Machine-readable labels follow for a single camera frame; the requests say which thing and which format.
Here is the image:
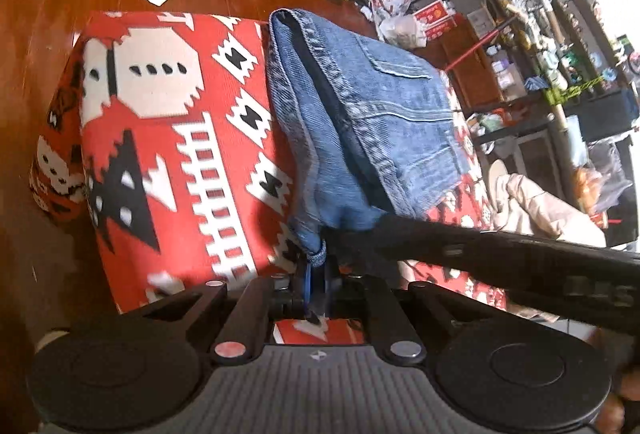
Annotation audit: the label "red patterned blanket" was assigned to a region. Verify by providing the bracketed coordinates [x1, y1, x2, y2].
[30, 12, 508, 345]

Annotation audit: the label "rolled paper tube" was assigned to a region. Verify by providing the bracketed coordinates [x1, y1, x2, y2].
[520, 0, 571, 150]

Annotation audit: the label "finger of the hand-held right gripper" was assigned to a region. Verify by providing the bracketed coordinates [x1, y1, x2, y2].
[322, 211, 507, 277]

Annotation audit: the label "beige jacket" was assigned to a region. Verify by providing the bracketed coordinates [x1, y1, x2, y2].
[492, 171, 608, 247]

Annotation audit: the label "plastic bag of oranges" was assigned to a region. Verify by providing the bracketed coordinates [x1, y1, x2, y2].
[570, 139, 633, 220]

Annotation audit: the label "cluttered wooden desk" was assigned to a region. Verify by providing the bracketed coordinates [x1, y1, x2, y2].
[465, 0, 566, 80]

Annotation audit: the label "wooden drawer cabinet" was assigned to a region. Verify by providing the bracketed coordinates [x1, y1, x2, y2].
[425, 14, 531, 115]

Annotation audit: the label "red broom handle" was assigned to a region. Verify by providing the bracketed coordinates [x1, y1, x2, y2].
[442, 14, 518, 70]

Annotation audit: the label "cluttered wall shelf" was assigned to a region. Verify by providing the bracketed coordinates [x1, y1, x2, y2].
[550, 0, 640, 80]

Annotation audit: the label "red cardboard box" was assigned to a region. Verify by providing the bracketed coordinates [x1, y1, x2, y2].
[412, 0, 461, 40]

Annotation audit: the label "blue denim shorts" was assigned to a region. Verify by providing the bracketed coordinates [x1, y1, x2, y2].
[265, 7, 473, 265]

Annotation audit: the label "person's right hand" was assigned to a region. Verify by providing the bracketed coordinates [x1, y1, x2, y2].
[599, 373, 640, 434]

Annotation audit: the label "green lattice toy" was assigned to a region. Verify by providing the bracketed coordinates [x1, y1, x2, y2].
[547, 74, 618, 105]

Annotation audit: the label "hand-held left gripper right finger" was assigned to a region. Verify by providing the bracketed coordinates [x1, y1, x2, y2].
[319, 259, 493, 365]

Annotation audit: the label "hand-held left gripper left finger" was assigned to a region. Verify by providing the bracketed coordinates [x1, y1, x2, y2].
[137, 258, 314, 365]

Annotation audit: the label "light blue folded cloth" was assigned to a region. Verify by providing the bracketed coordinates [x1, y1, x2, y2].
[560, 114, 588, 167]

